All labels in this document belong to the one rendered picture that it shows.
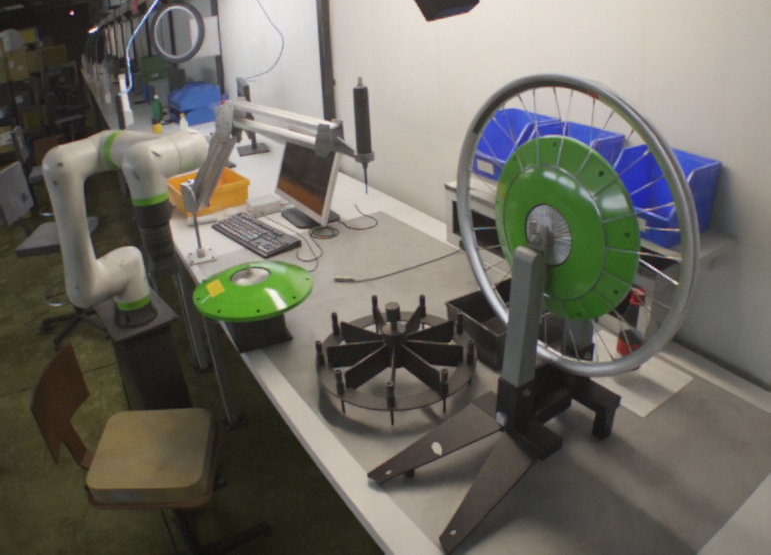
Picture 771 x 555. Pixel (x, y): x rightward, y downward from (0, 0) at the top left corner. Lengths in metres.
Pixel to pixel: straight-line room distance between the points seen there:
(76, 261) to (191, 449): 0.65
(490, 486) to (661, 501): 0.32
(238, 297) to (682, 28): 1.23
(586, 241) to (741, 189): 0.59
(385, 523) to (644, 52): 1.20
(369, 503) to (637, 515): 0.48
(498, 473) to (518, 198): 0.47
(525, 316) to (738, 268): 0.66
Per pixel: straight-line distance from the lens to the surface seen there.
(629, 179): 1.45
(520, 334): 1.00
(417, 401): 1.21
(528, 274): 0.94
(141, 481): 1.69
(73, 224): 1.80
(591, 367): 1.04
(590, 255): 0.93
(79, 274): 1.87
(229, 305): 1.43
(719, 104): 1.41
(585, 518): 1.08
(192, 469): 1.67
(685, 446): 1.26
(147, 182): 1.38
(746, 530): 1.14
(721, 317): 1.53
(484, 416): 1.13
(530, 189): 0.98
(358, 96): 1.43
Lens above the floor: 1.73
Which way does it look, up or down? 24 degrees down
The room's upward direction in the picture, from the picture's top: 3 degrees counter-clockwise
